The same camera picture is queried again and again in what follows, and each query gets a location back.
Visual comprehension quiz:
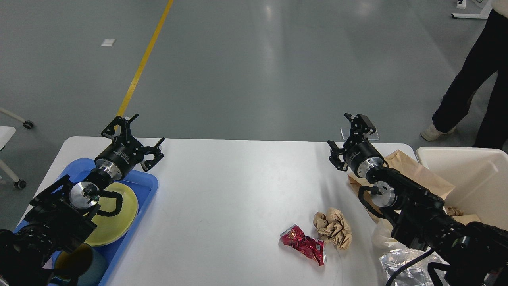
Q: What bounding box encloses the beige plastic bin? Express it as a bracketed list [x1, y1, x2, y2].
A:
[416, 147, 508, 230]

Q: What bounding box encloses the yellow plastic plate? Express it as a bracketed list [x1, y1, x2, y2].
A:
[84, 182, 139, 247]

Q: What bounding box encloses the white caster leg left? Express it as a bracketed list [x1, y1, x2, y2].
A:
[0, 107, 34, 130]

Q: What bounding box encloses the brown paper bag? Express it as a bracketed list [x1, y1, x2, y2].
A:
[348, 150, 482, 225]

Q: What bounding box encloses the brown paper ball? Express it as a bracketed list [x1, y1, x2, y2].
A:
[313, 207, 353, 250]

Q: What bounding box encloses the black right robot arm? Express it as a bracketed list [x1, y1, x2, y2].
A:
[328, 113, 508, 286]

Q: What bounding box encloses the person in black trousers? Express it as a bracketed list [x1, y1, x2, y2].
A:
[420, 0, 508, 149]

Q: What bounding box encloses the blue plastic tray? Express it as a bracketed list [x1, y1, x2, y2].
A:
[14, 158, 159, 286]

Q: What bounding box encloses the teal mug yellow inside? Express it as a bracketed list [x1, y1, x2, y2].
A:
[53, 243, 108, 286]

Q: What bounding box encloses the crushed red can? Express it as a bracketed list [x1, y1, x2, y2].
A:
[280, 224, 326, 266]

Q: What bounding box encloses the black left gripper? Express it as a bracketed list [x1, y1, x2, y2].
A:
[94, 114, 165, 181]

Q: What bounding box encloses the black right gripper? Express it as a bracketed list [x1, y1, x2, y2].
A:
[328, 113, 385, 178]

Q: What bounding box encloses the crumpled silver foil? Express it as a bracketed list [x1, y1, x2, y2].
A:
[379, 248, 448, 286]

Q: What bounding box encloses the white desk base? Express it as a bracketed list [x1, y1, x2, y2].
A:
[450, 0, 493, 20]

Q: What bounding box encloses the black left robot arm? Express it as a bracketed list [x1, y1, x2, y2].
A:
[1, 114, 164, 286]

